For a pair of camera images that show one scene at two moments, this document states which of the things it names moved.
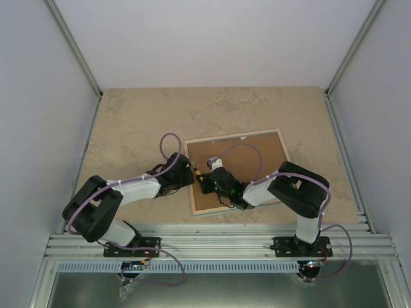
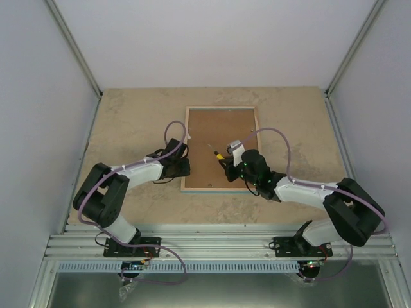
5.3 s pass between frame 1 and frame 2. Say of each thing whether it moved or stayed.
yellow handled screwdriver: moved
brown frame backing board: moved
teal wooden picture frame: moved
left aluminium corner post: stayed
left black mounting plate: stayed
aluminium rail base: stayed
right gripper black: moved
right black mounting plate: stayed
